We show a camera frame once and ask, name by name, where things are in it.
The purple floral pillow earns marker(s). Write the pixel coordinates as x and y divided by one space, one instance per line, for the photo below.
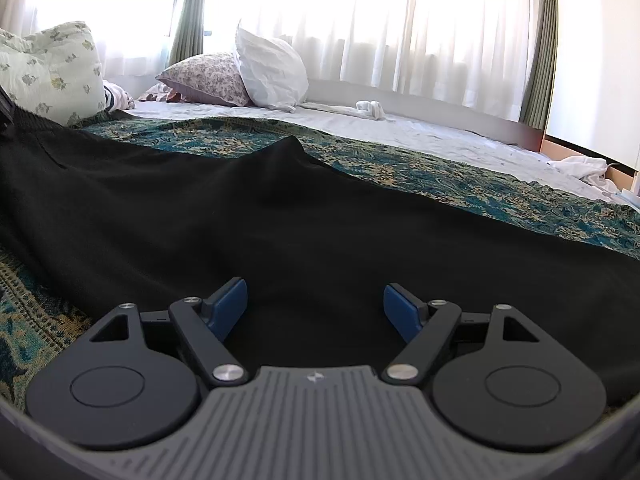
207 80

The green floral white pillow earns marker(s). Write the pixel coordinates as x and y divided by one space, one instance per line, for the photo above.
47 67

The rolled white cloth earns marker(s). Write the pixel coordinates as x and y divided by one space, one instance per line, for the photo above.
367 109

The black pants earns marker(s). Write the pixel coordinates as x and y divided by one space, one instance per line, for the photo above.
260 220

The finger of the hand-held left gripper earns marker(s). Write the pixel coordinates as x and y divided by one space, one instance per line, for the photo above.
4 106

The teal patterned blanket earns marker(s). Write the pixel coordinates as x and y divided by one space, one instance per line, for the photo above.
440 175

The crumpled white cloth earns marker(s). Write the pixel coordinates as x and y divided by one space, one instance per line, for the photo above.
580 167

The green curtain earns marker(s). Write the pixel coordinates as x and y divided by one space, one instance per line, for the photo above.
541 45
189 15

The plain white pillow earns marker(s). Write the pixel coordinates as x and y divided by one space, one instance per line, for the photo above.
270 72

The red patterned cloth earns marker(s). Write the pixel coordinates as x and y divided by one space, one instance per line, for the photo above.
160 94

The striped cloth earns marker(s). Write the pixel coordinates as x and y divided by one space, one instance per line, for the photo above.
116 96

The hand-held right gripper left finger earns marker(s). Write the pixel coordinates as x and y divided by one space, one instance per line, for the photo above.
227 305

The light blue cloth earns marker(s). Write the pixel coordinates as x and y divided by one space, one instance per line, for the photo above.
627 199

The sheer white curtain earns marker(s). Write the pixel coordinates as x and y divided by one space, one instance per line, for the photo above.
95 5
380 20

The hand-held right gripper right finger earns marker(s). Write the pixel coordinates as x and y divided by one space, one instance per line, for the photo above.
402 310

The white bed sheet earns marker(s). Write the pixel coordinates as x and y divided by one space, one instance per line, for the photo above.
400 137

